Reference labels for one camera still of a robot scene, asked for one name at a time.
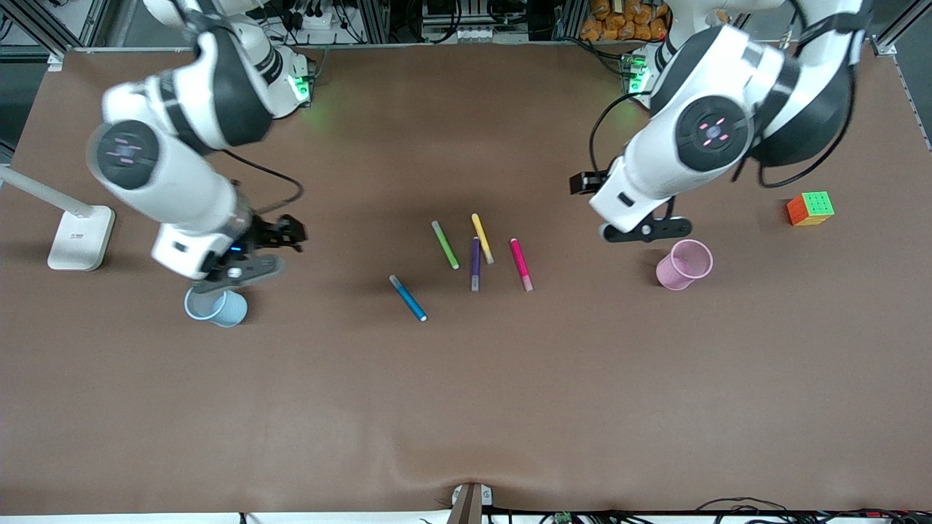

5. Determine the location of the yellow marker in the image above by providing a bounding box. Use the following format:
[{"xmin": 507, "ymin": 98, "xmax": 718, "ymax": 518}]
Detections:
[{"xmin": 471, "ymin": 213, "xmax": 496, "ymax": 265}]

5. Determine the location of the blue mesh cup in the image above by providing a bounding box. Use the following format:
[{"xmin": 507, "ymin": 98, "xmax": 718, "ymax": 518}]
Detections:
[{"xmin": 183, "ymin": 286, "xmax": 248, "ymax": 328}]

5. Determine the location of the green marker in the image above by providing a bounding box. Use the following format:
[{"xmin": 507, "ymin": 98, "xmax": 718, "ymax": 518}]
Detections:
[{"xmin": 431, "ymin": 221, "xmax": 461, "ymax": 271}]

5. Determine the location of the pink marker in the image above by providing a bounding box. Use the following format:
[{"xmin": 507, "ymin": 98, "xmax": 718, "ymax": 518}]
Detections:
[{"xmin": 510, "ymin": 238, "xmax": 534, "ymax": 293}]

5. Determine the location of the pink mesh cup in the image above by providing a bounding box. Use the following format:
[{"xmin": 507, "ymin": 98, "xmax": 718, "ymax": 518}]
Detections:
[{"xmin": 655, "ymin": 239, "xmax": 714, "ymax": 292}]

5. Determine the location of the colourful puzzle cube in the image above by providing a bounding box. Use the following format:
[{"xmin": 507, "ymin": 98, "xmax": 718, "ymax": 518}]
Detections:
[{"xmin": 786, "ymin": 191, "xmax": 836, "ymax": 227}]

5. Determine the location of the black base cable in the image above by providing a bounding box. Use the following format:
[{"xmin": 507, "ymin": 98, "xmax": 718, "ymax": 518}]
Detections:
[{"xmin": 568, "ymin": 36, "xmax": 634, "ymax": 77}]

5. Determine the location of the orange snack bags pile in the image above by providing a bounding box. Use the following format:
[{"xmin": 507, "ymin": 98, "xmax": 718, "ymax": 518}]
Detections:
[{"xmin": 580, "ymin": 0, "xmax": 669, "ymax": 42}]

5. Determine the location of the white desk lamp stand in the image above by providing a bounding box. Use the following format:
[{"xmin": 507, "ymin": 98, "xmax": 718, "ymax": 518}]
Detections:
[{"xmin": 0, "ymin": 166, "xmax": 116, "ymax": 271}]

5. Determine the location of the blue marker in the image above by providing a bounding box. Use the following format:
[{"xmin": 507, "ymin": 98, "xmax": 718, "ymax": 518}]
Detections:
[{"xmin": 389, "ymin": 274, "xmax": 428, "ymax": 322}]

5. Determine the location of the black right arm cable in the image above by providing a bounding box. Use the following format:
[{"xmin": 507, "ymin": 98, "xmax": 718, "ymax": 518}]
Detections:
[{"xmin": 218, "ymin": 149, "xmax": 305, "ymax": 215}]

